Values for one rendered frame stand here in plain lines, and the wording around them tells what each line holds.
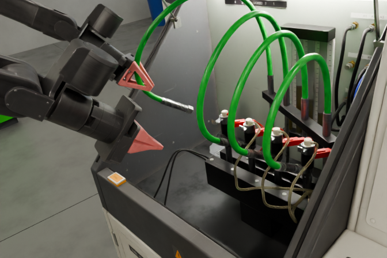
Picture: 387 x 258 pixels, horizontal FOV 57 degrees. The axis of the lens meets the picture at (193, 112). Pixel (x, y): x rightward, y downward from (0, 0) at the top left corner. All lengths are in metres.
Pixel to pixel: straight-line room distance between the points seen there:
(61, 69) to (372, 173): 0.58
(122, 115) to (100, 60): 0.11
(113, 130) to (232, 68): 0.76
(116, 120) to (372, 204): 0.51
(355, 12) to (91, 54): 0.66
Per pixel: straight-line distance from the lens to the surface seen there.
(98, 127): 0.56
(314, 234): 0.71
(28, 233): 2.60
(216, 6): 1.24
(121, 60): 0.86
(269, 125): 0.65
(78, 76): 0.52
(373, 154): 0.76
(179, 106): 0.95
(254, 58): 0.71
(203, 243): 0.83
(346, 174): 0.73
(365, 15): 0.96
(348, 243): 0.80
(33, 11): 0.90
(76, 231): 2.44
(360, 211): 0.81
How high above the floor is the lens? 1.56
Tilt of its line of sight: 27 degrees down
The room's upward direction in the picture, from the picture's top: 8 degrees counter-clockwise
